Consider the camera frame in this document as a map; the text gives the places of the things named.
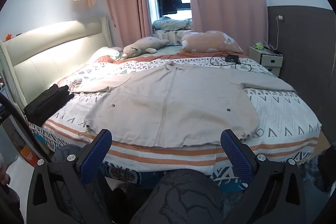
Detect pale crumpled bedding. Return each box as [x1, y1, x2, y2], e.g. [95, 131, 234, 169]
[152, 17, 193, 31]

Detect black charger with cable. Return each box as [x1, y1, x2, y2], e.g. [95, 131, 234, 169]
[210, 52, 252, 72]

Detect pink printed pillow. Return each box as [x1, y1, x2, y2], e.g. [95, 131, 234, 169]
[181, 30, 244, 54]

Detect beige plush toy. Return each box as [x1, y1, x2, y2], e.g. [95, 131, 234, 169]
[122, 36, 171, 59]

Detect green bed sheet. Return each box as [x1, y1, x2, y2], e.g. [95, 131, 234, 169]
[155, 44, 189, 55]

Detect cream padded headboard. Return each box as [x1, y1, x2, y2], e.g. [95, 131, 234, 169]
[0, 15, 113, 109]

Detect white patterned blanket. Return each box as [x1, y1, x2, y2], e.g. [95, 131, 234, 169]
[29, 56, 322, 188]

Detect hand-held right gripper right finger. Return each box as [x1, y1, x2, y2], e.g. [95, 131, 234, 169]
[220, 129, 311, 224]

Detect white wall charger cable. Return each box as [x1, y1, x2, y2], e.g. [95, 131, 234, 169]
[274, 15, 285, 50]

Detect person's right leg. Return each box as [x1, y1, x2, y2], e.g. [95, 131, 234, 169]
[130, 169, 226, 224]

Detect white nightstand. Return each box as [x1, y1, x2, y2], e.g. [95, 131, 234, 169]
[248, 46, 284, 76]

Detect white pillow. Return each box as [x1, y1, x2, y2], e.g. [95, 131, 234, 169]
[91, 47, 124, 62]

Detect black folded clothes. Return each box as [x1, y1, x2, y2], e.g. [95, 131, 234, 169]
[24, 84, 75, 127]

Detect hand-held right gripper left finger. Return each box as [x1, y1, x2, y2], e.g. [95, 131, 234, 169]
[26, 129, 113, 224]

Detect beige jacket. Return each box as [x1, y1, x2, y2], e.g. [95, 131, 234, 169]
[69, 61, 296, 148]

